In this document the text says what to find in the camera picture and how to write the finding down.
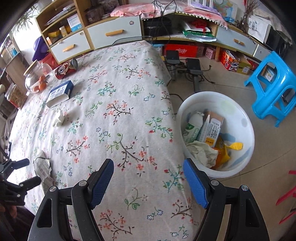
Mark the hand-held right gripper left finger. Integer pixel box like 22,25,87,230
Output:
28,159,115,241

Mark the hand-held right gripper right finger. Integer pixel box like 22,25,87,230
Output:
183,158,271,241

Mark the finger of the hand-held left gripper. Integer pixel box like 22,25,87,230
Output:
18,176,42,192
10,159,30,170

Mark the white snack packet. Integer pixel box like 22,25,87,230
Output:
33,150,52,193

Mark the white paper wrapper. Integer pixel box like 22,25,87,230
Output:
186,140,219,168

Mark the yellow sponge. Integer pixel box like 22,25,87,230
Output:
211,136,231,170

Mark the white and blue milk carton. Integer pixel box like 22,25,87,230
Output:
196,113,222,148

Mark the white plastic bottle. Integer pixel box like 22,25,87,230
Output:
183,111,204,144

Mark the yellow wrapper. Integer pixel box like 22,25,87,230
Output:
225,142,244,151

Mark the crumpled white tissue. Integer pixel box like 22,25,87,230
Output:
53,109,65,127

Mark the plastic jar with red label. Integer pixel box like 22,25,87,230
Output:
5,83,28,109

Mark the blue box with white label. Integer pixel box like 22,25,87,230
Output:
46,80,74,108

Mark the glass jar with wooden lid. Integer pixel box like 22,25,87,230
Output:
23,60,53,94

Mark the floral tablecloth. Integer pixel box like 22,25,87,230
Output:
8,40,201,241

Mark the red plastic hanger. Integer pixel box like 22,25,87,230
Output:
276,170,296,225

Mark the wooden side shelf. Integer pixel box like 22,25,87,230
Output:
0,35,30,81

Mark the red drink can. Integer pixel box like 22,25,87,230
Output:
55,58,78,80

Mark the red bag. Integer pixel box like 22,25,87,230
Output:
42,54,58,70

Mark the black stepper machine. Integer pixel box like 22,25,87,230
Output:
165,50,206,92

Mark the small white cabinet drawer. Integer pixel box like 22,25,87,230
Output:
50,30,92,64

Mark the cardboard box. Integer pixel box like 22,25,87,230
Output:
236,57,252,75

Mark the red printed box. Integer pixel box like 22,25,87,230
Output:
220,50,241,71

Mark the red plastic crate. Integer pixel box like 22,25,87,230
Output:
164,44,199,58

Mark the blue plastic stool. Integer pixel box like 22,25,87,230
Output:
244,51,296,127

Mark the green plant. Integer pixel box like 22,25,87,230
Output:
17,6,37,27

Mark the long low cabinet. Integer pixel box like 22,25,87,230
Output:
142,11,271,63

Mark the grey low cabinet drawer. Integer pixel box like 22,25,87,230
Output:
216,27,257,56

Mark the green plastic bag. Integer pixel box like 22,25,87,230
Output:
183,29,218,42

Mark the blue and white box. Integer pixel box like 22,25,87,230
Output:
67,14,82,32

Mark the wide white cabinet drawer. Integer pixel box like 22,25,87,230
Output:
87,16,142,50

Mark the wooden shelf cabinet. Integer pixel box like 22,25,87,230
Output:
35,0,144,65

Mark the red knot ornament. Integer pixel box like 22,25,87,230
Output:
191,20,212,33

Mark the black box under cabinet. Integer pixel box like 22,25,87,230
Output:
144,17,173,37

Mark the black microwave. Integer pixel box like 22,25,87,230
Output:
264,25,289,56

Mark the white printed cover cloth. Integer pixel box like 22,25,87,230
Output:
247,15,275,42

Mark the pink cloth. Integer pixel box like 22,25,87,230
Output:
110,3,229,28

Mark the lavender bag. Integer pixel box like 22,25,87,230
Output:
188,1,220,14

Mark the vase with dry twigs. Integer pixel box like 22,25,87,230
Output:
239,0,258,27

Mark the world map sheet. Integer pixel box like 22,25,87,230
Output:
213,0,238,19

